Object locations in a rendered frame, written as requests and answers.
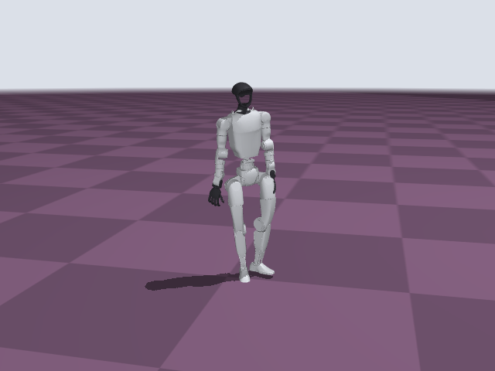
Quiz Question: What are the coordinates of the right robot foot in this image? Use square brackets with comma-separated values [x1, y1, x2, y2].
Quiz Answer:
[239, 266, 250, 283]

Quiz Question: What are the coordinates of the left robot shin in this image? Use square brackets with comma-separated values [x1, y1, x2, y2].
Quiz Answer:
[254, 224, 271, 266]

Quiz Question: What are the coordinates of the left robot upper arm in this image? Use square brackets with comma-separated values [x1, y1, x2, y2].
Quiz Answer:
[259, 111, 274, 151]

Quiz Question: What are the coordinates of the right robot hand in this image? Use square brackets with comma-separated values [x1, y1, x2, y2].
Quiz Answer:
[208, 179, 224, 206]

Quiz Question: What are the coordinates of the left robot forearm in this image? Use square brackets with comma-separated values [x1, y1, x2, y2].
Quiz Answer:
[264, 143, 276, 175]

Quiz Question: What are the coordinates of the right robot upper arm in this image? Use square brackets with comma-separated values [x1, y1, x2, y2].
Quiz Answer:
[217, 116, 232, 158]

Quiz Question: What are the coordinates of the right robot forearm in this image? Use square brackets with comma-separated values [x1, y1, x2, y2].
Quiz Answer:
[213, 149, 225, 186]

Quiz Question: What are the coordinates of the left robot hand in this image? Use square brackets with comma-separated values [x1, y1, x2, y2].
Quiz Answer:
[270, 170, 276, 194]

